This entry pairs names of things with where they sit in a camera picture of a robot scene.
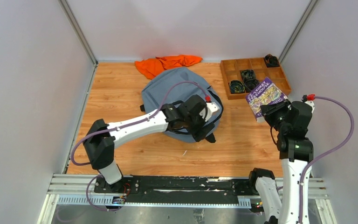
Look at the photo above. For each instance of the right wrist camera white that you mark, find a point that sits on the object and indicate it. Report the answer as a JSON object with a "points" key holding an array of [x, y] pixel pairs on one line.
{"points": [[309, 100]]}

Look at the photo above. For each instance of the wooden compartment tray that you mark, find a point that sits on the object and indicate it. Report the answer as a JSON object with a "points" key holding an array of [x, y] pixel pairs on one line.
{"points": [[231, 70]]}

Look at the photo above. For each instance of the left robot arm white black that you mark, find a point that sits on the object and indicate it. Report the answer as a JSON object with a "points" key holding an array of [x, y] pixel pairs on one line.
{"points": [[103, 138]]}

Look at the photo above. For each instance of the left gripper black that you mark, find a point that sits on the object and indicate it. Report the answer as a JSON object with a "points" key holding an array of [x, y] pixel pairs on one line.
{"points": [[202, 130]]}

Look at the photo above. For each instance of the rolled dark tie middle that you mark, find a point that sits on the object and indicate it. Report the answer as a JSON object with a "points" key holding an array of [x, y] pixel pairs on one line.
{"points": [[248, 74]]}

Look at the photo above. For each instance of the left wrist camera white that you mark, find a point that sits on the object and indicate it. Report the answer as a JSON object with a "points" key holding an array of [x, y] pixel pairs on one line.
{"points": [[210, 110]]}

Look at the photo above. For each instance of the blue grey backpack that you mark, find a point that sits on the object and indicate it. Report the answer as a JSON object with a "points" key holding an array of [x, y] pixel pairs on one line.
{"points": [[175, 86]]}

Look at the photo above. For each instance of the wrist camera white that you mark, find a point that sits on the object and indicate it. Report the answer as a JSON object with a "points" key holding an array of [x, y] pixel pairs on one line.
{"points": [[210, 110], [309, 100]]}

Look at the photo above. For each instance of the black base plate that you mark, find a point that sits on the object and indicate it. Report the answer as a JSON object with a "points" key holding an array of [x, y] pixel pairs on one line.
{"points": [[179, 189]]}

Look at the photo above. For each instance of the orange cloth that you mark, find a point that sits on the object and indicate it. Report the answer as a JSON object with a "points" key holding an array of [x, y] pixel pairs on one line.
{"points": [[152, 67]]}

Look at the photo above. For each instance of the rolled dark tie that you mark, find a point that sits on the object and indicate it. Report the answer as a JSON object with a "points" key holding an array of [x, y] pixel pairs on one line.
{"points": [[248, 74], [250, 84]]}

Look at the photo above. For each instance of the aluminium frame rail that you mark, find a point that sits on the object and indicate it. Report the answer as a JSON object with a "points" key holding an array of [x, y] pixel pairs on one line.
{"points": [[70, 200]]}

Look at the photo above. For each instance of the purple treehouse book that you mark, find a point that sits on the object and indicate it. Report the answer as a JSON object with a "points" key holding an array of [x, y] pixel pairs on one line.
{"points": [[265, 93]]}

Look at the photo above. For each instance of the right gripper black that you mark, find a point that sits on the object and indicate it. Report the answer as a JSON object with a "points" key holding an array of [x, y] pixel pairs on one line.
{"points": [[268, 110]]}

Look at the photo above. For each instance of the rolled dark tie lower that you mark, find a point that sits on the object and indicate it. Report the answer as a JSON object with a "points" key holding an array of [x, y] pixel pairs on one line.
{"points": [[250, 84]]}

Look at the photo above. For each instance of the rolled dark tie corner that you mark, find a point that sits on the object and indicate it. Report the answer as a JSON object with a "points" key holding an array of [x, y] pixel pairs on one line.
{"points": [[271, 61]]}

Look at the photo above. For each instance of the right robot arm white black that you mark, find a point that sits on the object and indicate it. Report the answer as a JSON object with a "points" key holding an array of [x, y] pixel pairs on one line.
{"points": [[290, 120]]}

